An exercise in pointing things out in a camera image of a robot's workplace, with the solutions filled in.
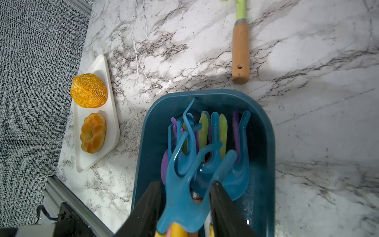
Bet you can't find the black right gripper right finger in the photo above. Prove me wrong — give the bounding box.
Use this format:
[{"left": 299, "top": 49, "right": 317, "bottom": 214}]
[{"left": 209, "top": 181, "right": 257, "bottom": 237}]

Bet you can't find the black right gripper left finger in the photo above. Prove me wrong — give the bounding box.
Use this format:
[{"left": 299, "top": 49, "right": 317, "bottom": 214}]
[{"left": 115, "top": 181, "right": 162, "bottom": 237}]

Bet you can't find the teal storage box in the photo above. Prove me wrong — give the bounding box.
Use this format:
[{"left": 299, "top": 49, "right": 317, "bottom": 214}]
[{"left": 132, "top": 89, "right": 275, "bottom": 237}]

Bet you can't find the purple rake pink handle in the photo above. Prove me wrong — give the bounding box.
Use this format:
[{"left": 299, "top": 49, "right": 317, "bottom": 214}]
[
  {"left": 233, "top": 111, "right": 240, "bottom": 165},
  {"left": 160, "top": 117, "right": 184, "bottom": 185}
]

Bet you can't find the light green rake brown handle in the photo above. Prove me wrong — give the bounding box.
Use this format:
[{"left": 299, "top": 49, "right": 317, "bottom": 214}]
[{"left": 198, "top": 111, "right": 228, "bottom": 159}]

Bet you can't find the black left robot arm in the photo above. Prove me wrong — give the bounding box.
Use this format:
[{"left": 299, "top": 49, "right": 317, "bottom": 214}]
[{"left": 1, "top": 202, "right": 95, "bottom": 237}]

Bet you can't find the white rectangular plate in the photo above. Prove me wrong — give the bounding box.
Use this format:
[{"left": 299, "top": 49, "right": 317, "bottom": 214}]
[{"left": 72, "top": 54, "right": 120, "bottom": 173}]

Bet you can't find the glazed ring donut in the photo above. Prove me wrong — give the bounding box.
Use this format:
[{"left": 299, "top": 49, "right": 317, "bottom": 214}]
[{"left": 80, "top": 113, "right": 107, "bottom": 154}]

